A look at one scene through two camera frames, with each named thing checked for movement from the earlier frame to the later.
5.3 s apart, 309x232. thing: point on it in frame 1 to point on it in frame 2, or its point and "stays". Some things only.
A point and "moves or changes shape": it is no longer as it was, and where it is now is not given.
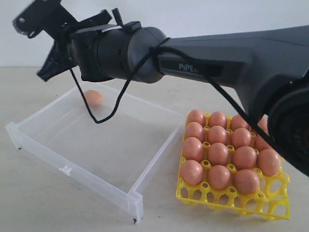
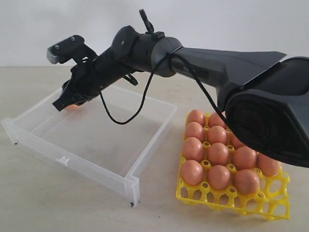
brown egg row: (269, 161) stays
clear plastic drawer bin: (118, 156) moves or changes shape
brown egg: (195, 129) stays
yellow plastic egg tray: (228, 162) stays
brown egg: (193, 149) stays
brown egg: (93, 97) moves or changes shape
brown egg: (192, 172) stays
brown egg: (217, 134) stays
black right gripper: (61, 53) to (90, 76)
